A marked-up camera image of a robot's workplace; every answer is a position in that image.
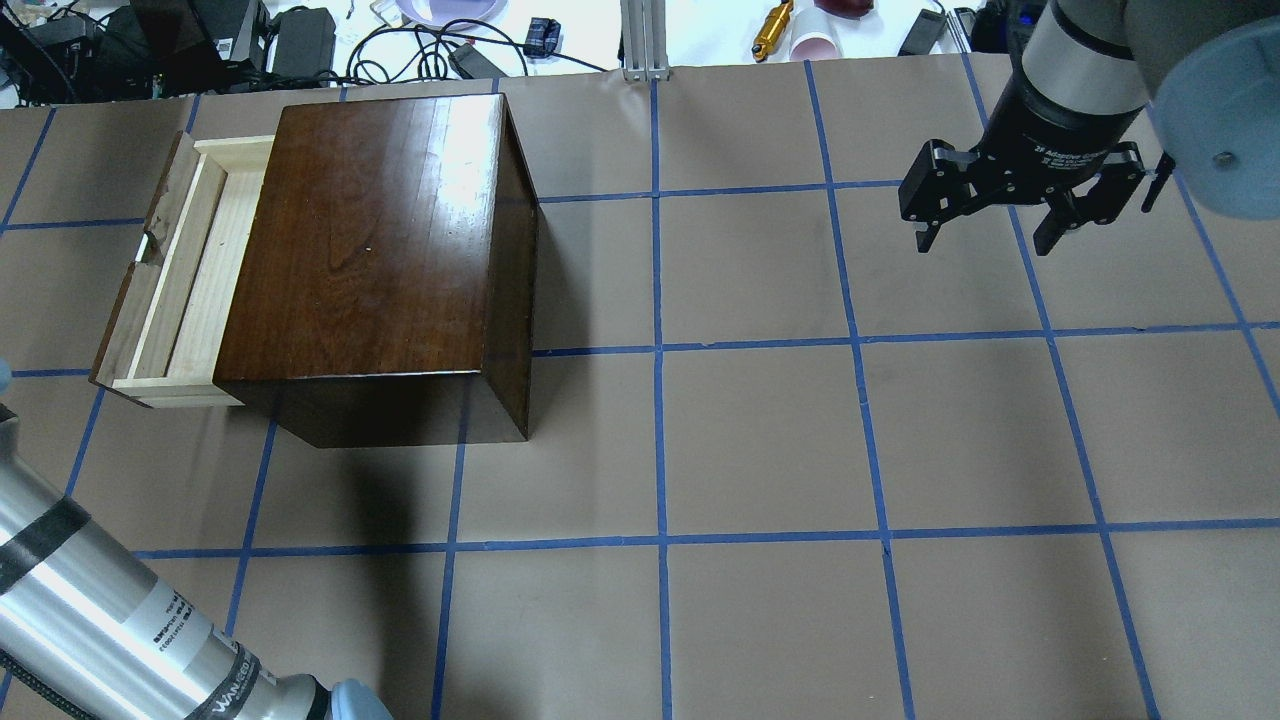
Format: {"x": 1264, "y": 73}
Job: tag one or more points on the black power brick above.
{"x": 304, "y": 42}

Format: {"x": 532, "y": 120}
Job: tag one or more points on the dark wooden drawer cabinet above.
{"x": 386, "y": 291}

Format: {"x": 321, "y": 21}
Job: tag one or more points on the gold cylindrical tool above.
{"x": 771, "y": 31}

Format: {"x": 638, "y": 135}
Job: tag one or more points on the aluminium frame post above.
{"x": 644, "y": 41}

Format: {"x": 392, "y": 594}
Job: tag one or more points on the pink paper cup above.
{"x": 812, "y": 36}

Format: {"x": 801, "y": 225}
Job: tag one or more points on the purple plate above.
{"x": 435, "y": 14}

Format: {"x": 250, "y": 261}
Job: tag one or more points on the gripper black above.
{"x": 1052, "y": 137}

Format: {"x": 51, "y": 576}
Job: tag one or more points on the small blue black device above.
{"x": 543, "y": 38}

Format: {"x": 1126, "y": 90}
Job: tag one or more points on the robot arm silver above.
{"x": 1207, "y": 68}
{"x": 100, "y": 636}

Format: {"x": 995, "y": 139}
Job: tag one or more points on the wooden drawer with handle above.
{"x": 164, "y": 334}

